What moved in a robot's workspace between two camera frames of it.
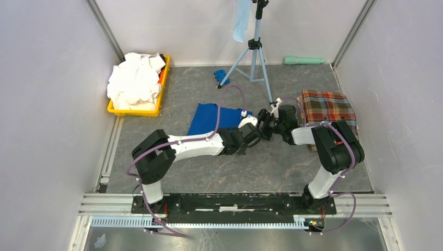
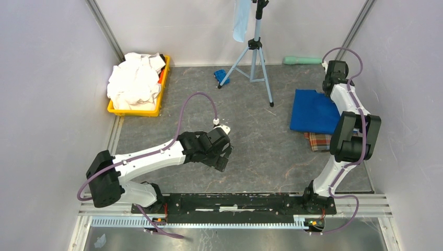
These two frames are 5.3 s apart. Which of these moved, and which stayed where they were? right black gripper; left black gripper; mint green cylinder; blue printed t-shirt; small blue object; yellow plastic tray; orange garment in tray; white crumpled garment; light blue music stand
Moved: right black gripper; blue printed t-shirt; left black gripper
Stayed: mint green cylinder; small blue object; light blue music stand; white crumpled garment; orange garment in tray; yellow plastic tray
